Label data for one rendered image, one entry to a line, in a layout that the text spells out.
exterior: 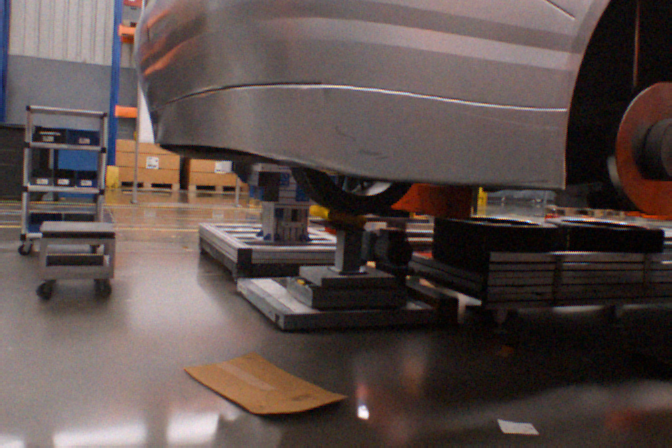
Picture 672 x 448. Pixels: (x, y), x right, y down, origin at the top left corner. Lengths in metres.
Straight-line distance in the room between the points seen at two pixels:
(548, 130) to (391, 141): 0.35
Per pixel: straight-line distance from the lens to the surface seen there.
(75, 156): 9.05
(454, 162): 1.21
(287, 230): 4.21
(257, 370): 2.39
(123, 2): 13.08
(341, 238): 3.17
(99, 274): 3.50
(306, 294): 3.05
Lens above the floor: 0.77
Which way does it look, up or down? 3 degrees down
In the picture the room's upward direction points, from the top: 4 degrees clockwise
